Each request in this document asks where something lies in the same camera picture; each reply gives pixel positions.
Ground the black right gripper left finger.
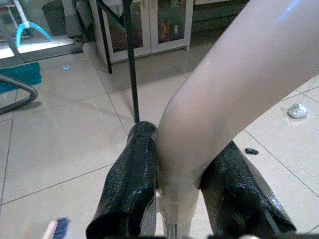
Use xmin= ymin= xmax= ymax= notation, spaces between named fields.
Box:
xmin=86 ymin=121 xmax=158 ymax=239

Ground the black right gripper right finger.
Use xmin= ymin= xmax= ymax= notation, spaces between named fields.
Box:
xmin=198 ymin=140 xmax=297 ymax=239

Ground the teal floor mat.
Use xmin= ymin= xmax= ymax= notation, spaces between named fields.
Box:
xmin=0 ymin=61 xmax=42 ymax=94

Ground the broom with blue bristles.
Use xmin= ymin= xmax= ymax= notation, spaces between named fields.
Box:
xmin=39 ymin=217 xmax=71 ymax=239

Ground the crumpled silver foil ball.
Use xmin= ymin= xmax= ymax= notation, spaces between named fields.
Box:
xmin=287 ymin=103 xmax=311 ymax=119

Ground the black metal table leg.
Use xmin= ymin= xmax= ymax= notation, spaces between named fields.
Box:
xmin=123 ymin=0 xmax=141 ymax=123
xmin=96 ymin=0 xmax=113 ymax=75

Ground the white glass door cabinet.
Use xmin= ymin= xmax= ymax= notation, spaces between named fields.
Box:
xmin=88 ymin=0 xmax=194 ymax=64

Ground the white and teal mop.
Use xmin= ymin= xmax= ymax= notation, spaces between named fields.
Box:
xmin=12 ymin=0 xmax=53 ymax=46

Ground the grey vacuum hose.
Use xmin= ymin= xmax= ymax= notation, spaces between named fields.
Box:
xmin=0 ymin=73 xmax=39 ymax=116

